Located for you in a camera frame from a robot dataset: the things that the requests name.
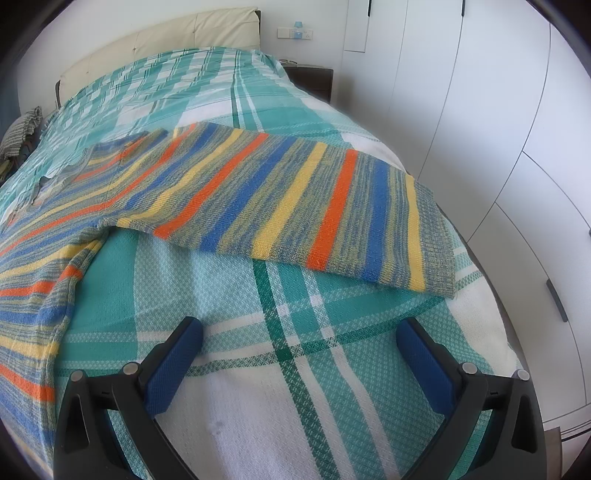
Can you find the bed with teal plaid cover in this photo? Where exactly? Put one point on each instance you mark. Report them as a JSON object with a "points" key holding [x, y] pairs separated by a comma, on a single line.
{"points": [[323, 369]]}

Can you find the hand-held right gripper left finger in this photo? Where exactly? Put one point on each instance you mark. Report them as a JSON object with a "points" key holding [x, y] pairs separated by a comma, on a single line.
{"points": [[171, 370]]}

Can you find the white wardrobe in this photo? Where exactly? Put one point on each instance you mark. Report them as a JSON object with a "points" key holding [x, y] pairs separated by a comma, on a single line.
{"points": [[461, 101]]}

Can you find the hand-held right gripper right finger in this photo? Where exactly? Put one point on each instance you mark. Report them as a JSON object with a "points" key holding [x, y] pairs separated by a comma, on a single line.
{"points": [[428, 370]]}

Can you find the checkered folded cloth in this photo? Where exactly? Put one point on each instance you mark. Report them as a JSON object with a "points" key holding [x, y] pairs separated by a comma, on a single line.
{"points": [[21, 131]]}

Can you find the dark wooden nightstand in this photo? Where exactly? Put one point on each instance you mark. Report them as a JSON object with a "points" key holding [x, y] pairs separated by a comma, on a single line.
{"points": [[315, 79]]}

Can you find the cream bed headboard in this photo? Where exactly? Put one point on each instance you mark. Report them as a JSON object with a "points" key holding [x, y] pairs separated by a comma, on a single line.
{"points": [[161, 37]]}

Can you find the white wall outlet panel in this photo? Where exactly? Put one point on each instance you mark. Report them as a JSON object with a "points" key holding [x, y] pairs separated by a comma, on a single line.
{"points": [[295, 33]]}

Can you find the striped knit sweater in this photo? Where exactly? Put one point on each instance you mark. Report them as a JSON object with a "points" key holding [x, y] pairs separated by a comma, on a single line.
{"points": [[277, 194]]}

